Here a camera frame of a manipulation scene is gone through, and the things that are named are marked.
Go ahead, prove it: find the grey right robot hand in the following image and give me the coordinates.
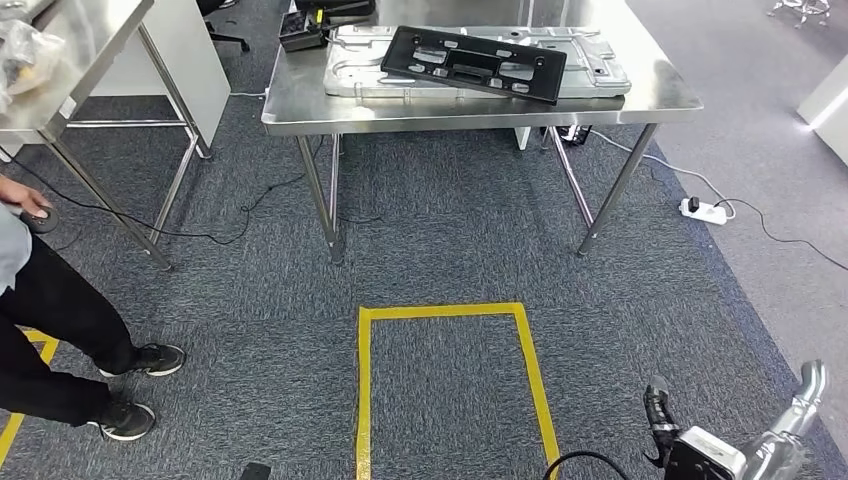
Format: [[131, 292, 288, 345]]
[[643, 358, 830, 480]]

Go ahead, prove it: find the person's hand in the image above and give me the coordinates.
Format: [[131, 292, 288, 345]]
[[0, 174, 54, 221]]

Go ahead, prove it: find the black round handheld controller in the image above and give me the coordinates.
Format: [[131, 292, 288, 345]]
[[19, 206, 60, 235]]

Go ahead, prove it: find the black plastic plate bracket part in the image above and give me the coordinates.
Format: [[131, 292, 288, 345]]
[[380, 25, 570, 108]]

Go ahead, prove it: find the stainless steel workbench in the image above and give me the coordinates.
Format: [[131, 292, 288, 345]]
[[260, 0, 706, 268]]

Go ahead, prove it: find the person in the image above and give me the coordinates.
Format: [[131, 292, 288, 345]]
[[0, 173, 187, 444]]

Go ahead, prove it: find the clear plastic bag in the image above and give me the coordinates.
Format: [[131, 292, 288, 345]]
[[0, 18, 68, 115]]

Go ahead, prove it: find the stainless steel table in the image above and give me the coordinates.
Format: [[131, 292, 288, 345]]
[[0, 0, 215, 273]]

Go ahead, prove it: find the white power strip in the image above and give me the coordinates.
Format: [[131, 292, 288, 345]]
[[679, 196, 729, 227]]

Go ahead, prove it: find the black office chair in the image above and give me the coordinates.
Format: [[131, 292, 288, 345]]
[[196, 0, 252, 54]]

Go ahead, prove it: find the black device with antenna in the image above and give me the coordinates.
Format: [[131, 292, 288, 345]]
[[277, 7, 333, 54]]

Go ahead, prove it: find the white lit cabinet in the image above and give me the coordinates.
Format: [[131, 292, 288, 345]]
[[796, 55, 848, 168]]

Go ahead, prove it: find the silver stamped sheet metal panel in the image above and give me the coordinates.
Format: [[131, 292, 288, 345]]
[[322, 24, 633, 103]]

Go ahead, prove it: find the black wifi router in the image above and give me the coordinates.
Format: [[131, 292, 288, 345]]
[[555, 123, 595, 148]]

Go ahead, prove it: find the chrome stool base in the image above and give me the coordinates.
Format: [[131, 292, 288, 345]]
[[767, 0, 833, 30]]

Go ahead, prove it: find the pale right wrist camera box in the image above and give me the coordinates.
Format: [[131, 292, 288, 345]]
[[663, 426, 749, 480]]

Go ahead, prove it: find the black floor cable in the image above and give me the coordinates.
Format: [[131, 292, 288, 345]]
[[0, 135, 386, 248]]

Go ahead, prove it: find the black right camera cable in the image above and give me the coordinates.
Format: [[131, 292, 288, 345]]
[[542, 450, 631, 480]]

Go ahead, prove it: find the black power cord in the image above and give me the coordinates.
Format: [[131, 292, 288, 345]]
[[713, 196, 848, 273]]

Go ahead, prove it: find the white power strip cord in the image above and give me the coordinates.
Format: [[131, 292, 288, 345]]
[[588, 128, 739, 221]]

